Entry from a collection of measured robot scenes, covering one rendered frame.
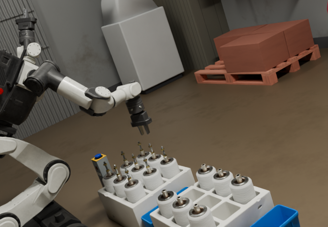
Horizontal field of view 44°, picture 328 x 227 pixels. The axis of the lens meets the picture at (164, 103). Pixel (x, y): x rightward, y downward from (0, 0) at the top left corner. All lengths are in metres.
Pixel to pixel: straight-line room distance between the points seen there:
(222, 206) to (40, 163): 0.95
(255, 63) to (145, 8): 1.71
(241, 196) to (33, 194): 1.05
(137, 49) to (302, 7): 1.86
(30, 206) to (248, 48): 2.37
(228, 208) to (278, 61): 2.23
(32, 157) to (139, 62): 2.82
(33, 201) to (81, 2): 3.60
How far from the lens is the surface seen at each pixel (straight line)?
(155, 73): 4.85
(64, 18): 5.28
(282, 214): 1.80
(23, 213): 2.20
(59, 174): 2.16
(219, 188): 1.82
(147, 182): 2.09
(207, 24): 5.06
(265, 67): 3.68
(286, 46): 3.89
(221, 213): 1.79
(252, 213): 1.73
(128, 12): 4.78
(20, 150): 2.10
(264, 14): 4.83
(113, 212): 2.27
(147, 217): 2.04
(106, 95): 1.88
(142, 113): 2.14
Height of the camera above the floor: 1.09
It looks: 15 degrees down
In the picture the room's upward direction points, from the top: 19 degrees counter-clockwise
